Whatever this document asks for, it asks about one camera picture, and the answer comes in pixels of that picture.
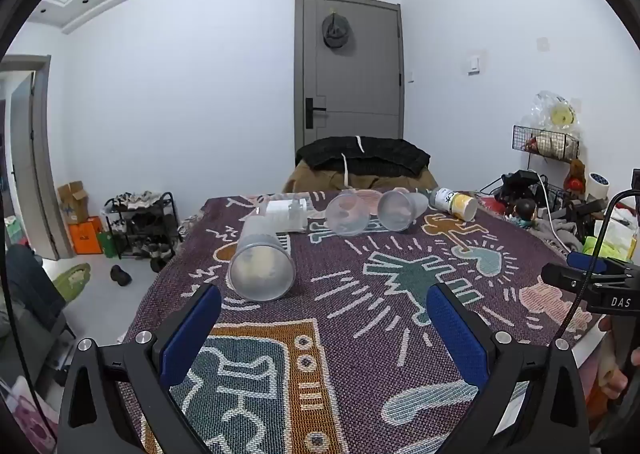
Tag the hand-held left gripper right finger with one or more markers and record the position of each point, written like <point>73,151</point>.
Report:
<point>457,334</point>

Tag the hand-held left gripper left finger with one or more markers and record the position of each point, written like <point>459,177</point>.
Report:
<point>192,334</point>

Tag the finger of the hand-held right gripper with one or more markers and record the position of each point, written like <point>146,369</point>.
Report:
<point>587,260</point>
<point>560,275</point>

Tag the large frosted plastic cup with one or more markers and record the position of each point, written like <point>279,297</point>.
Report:
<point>262,264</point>

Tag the small clear plastic cup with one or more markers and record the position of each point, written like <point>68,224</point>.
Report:
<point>347,214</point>
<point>400,209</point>

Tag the person's right hand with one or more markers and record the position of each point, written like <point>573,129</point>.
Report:
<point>620,374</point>

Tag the small doll figure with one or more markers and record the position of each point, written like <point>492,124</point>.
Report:
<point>522,214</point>

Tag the white tape roll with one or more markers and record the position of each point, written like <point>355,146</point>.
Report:
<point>598,182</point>

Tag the brown plush toy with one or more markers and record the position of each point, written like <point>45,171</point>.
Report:
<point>576,177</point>

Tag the black slipper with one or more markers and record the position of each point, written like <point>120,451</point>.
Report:
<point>121,275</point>

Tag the purple printed blanket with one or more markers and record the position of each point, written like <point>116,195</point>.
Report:
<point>350,314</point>

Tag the black shoe rack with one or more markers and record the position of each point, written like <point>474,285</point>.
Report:
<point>142,226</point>

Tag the white bottle with yellow cap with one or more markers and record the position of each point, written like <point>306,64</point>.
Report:
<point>457,204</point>

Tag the green slipper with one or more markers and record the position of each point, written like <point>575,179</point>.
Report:
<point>72,279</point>

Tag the orange box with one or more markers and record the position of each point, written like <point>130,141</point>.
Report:
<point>85,236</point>

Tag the clear plastic bag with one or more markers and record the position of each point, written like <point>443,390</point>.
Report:
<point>555,112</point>

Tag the dark cloth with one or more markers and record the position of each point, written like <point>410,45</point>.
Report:
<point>32,284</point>

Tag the brown cardboard box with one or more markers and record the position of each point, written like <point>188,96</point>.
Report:
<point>72,201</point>

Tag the brown chair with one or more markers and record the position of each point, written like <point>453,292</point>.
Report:
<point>310,179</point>

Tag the black knitted garment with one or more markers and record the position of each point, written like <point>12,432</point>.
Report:
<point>375,152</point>

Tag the grey open door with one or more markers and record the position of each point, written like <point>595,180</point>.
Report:
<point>35,159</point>

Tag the grey cap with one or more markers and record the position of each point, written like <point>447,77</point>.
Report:
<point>335,32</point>

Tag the small white wall plate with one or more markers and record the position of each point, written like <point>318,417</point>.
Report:
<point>543,43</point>

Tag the white wall switch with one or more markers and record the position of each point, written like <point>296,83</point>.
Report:
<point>475,62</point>

